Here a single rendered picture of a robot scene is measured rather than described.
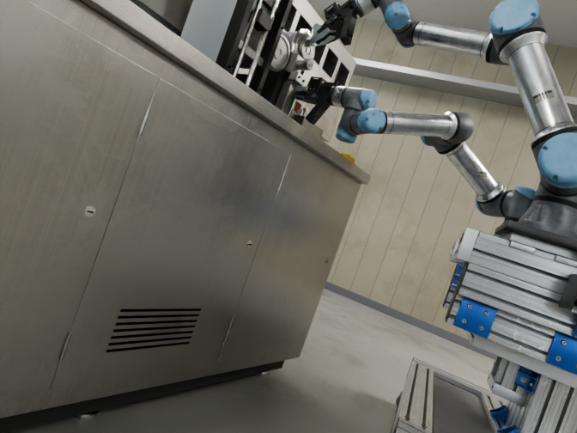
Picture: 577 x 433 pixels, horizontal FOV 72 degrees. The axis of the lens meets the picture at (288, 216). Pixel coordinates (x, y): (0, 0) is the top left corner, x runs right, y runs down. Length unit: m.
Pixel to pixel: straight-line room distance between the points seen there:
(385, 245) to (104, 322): 3.62
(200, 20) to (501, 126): 3.56
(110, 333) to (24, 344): 0.17
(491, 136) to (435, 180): 0.68
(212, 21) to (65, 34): 0.72
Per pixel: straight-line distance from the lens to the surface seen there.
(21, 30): 0.77
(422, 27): 1.56
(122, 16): 0.81
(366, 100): 1.43
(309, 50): 1.63
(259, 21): 1.26
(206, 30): 1.44
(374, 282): 4.32
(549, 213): 1.22
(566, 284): 1.22
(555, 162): 1.11
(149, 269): 0.97
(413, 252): 4.29
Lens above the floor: 0.65
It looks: level
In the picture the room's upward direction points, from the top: 20 degrees clockwise
